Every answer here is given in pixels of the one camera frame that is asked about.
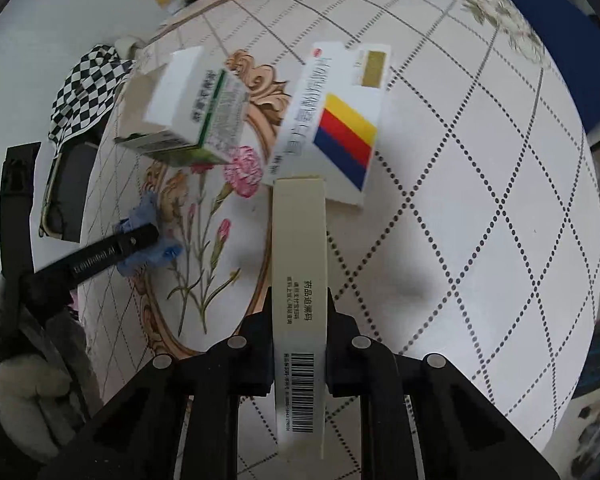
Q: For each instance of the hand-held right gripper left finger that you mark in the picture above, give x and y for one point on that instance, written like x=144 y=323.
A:
x=255 y=355

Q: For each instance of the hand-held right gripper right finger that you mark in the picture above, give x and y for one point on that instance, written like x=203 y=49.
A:
x=342 y=360

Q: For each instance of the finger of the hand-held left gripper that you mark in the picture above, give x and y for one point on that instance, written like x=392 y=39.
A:
x=110 y=250

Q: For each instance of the blue glove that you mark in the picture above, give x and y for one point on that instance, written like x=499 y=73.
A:
x=142 y=210

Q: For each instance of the beige white medicine box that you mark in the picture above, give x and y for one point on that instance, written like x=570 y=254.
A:
x=300 y=260

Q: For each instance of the person's left hand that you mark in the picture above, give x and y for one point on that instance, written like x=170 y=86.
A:
x=27 y=390

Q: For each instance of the dark folding cot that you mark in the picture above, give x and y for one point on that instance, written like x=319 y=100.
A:
x=72 y=185

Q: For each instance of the green medicine box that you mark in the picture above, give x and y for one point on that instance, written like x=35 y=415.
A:
x=150 y=144

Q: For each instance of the black white checkered cloth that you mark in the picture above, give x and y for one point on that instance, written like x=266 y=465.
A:
x=85 y=90

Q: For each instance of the white box with green stripe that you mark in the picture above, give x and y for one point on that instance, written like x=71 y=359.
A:
x=195 y=100

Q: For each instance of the patterned tablecloth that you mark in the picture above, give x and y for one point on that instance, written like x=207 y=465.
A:
x=455 y=210

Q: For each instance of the white box with striped print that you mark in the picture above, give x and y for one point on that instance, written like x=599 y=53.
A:
x=330 y=125

